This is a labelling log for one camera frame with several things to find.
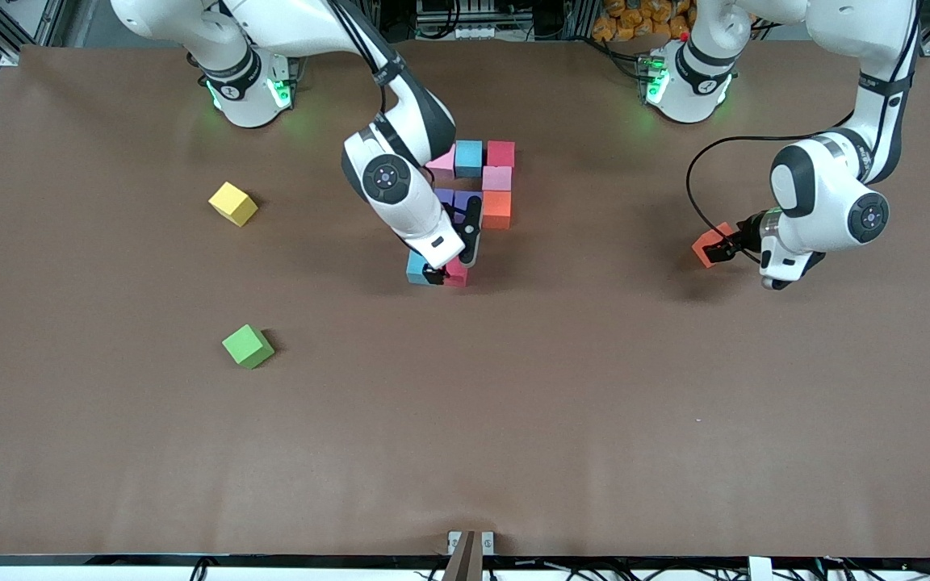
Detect green foam cube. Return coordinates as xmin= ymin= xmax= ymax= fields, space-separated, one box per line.
xmin=222 ymin=324 xmax=276 ymax=370

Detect brown camera mount post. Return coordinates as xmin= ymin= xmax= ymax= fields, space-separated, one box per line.
xmin=441 ymin=530 xmax=478 ymax=581

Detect small white bracket plates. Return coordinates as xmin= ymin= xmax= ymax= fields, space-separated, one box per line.
xmin=447 ymin=530 xmax=496 ymax=557

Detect orange lumpy bag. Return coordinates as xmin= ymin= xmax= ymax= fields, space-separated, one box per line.
xmin=592 ymin=0 xmax=696 ymax=43

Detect blue foam cube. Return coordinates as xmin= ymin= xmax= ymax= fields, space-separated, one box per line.
xmin=405 ymin=249 xmax=435 ymax=286
xmin=454 ymin=140 xmax=484 ymax=179

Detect orange foam cube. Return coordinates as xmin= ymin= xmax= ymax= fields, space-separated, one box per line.
xmin=481 ymin=190 xmax=513 ymax=231
xmin=692 ymin=223 xmax=736 ymax=270

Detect large table cover sheet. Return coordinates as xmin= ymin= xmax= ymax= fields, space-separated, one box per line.
xmin=0 ymin=39 xmax=930 ymax=559

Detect yellow foam cube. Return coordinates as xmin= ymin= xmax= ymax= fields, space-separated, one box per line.
xmin=208 ymin=182 xmax=259 ymax=228

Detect grey electronics rack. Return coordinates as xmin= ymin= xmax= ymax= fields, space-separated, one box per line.
xmin=415 ymin=0 xmax=498 ymax=41

